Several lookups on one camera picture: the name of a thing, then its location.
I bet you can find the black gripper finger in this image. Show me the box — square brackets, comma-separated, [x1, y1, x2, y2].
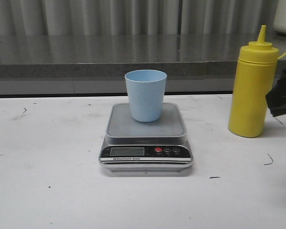
[266, 68, 286, 117]

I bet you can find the yellow squeeze bottle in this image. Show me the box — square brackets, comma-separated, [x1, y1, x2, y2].
[228, 25, 282, 137]

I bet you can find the light blue plastic cup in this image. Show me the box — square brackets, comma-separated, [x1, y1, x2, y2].
[125, 70, 167, 122]

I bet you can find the silver digital kitchen scale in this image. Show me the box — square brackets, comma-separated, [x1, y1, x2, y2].
[99, 103, 194, 176]

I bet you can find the white container in background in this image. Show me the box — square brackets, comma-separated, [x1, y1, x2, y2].
[273, 0, 286, 35]

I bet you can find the stainless steel counter shelf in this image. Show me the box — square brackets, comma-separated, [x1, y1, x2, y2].
[0, 33, 286, 96]

